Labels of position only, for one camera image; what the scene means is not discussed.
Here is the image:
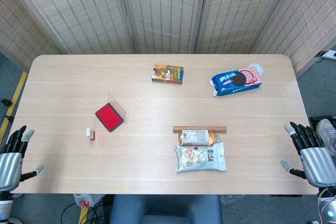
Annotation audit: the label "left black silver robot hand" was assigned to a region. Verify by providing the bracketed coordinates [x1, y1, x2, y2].
[0, 125, 45, 192]

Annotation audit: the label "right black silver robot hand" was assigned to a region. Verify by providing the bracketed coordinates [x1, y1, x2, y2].
[280, 121, 332, 188]

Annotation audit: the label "small red stamp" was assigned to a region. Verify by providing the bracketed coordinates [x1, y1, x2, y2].
[86, 127, 97, 141]

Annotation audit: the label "red ink pad clear lid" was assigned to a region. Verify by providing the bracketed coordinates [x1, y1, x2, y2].
[94, 93, 127, 133]

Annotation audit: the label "grey sneaker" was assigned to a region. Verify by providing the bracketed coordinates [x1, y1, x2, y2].
[316, 119, 336, 157]

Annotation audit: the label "white red plastic bag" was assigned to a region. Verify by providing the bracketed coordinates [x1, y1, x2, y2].
[73, 193, 106, 209]

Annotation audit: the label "white power strip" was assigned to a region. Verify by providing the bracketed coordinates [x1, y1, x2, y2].
[316, 50, 336, 61]

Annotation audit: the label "white round lid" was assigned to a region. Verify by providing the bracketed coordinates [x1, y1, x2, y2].
[248, 62, 265, 76]

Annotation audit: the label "silver peanut snack bag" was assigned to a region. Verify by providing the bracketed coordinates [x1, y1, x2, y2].
[174, 142, 227, 173]

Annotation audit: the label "blue Oreo cookie box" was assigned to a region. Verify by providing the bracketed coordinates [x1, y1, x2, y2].
[211, 67, 265, 97]

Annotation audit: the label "clear bottle yellow drink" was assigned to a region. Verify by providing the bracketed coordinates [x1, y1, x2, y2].
[177, 129, 222, 146]

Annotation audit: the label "woven folding screen panel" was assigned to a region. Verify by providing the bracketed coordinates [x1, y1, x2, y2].
[250, 0, 336, 78]
[117, 0, 211, 55]
[194, 0, 299, 55]
[9, 0, 138, 55]
[0, 0, 64, 73]

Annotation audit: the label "wooden rolling pin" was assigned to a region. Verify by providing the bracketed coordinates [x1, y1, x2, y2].
[172, 125, 227, 134]

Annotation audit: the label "blue chair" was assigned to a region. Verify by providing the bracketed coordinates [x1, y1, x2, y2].
[108, 194, 224, 224]

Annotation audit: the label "colourful orange cardboard box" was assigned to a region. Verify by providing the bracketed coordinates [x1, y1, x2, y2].
[151, 63, 184, 86]

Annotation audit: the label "black floor cables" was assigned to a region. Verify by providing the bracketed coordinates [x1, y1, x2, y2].
[60, 201, 110, 224]

